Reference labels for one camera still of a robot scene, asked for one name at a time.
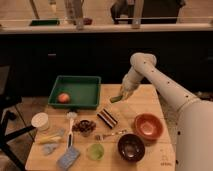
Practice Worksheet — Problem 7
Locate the red apple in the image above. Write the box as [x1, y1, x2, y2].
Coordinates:
[57, 93, 70, 103]

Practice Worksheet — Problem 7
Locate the yellow banana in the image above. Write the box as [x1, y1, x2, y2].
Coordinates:
[36, 136, 62, 144]

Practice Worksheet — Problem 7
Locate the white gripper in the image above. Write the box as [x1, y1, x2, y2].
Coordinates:
[120, 68, 144, 100]

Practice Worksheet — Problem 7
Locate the green object on shelf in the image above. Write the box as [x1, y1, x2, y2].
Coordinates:
[29, 19, 60, 26]

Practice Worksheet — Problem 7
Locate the white paper cup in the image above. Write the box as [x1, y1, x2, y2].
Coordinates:
[31, 112, 49, 131]

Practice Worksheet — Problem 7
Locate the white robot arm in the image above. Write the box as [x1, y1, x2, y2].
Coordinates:
[119, 53, 213, 171]

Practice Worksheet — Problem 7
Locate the white dish brush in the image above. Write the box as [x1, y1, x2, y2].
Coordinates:
[67, 112, 77, 146]

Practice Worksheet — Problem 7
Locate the green small cup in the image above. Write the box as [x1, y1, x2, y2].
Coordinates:
[87, 143, 104, 160]

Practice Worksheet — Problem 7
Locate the orange bowl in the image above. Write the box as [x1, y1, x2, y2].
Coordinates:
[133, 113, 163, 141]

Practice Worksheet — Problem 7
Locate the bunch of dark grapes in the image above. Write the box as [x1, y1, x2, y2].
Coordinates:
[72, 120, 96, 137]

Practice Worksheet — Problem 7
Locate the striped black white block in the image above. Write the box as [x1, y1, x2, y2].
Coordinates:
[97, 109, 118, 129]

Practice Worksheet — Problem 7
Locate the dark brown bowl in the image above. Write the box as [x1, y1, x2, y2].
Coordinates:
[117, 134, 145, 162]

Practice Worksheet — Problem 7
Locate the black chair frame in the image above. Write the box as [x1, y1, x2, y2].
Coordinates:
[0, 65, 34, 171]

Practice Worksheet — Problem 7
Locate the dark red object on shelf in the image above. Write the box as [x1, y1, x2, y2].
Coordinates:
[83, 18, 93, 25]

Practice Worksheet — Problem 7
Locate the green plastic tray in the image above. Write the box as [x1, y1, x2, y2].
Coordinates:
[48, 75, 101, 110]

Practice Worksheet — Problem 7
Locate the metal fork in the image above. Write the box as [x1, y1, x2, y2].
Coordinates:
[95, 130, 127, 141]

